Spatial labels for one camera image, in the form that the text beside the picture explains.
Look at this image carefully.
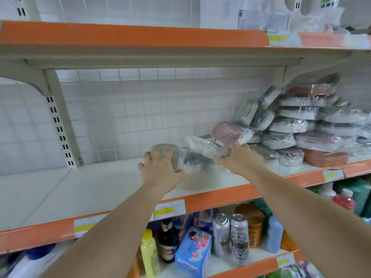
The blue product pack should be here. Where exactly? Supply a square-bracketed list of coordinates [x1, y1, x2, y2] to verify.
[174, 227, 213, 278]

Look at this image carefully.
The pile of soap dishes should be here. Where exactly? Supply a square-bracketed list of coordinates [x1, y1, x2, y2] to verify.
[210, 72, 371, 169]

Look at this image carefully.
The white perforated soap dish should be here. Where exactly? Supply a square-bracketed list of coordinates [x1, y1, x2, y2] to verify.
[185, 135, 221, 160]

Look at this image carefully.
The yellow plastic bottle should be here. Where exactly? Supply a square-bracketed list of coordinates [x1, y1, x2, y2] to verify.
[140, 229, 162, 278]

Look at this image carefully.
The clear soap dish left- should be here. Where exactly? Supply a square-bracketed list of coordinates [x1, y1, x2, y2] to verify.
[150, 143, 182, 172]

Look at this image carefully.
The person's right forearm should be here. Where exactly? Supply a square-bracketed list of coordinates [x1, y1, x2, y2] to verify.
[246, 164, 371, 278]

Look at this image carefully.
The person's left forearm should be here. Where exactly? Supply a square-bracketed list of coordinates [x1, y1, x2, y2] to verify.
[41, 185, 169, 278]

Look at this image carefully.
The yellow shelf price label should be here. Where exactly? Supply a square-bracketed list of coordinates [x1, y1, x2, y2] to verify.
[323, 168, 346, 183]
[275, 252, 297, 269]
[151, 198, 188, 221]
[73, 214, 111, 239]
[342, 33, 371, 50]
[267, 32, 303, 48]

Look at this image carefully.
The person's right hand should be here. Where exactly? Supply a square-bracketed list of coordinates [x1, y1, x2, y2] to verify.
[217, 143, 264, 177]

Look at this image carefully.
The person's left hand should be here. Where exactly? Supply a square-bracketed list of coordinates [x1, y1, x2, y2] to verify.
[138, 149, 185, 195]

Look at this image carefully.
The white plastic bag red print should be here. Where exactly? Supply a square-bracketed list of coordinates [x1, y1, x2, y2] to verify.
[289, 5, 346, 34]

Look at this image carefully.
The pink plastic bottle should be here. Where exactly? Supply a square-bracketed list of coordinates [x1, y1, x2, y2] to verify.
[332, 188, 357, 214]

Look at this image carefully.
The brown can orange lid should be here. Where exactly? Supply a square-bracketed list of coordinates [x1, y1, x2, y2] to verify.
[235, 203, 266, 248]

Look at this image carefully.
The orange metal store shelving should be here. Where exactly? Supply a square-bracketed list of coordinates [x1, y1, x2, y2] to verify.
[0, 0, 371, 278]

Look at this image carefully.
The blue plastic bottle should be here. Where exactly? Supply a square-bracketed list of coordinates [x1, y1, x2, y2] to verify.
[266, 214, 285, 254]

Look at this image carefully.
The clear acrylic tray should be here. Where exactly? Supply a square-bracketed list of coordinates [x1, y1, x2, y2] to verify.
[238, 10, 291, 32]

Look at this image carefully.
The dark plastic bottle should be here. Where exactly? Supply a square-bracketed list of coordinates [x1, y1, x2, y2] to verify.
[158, 218, 181, 263]

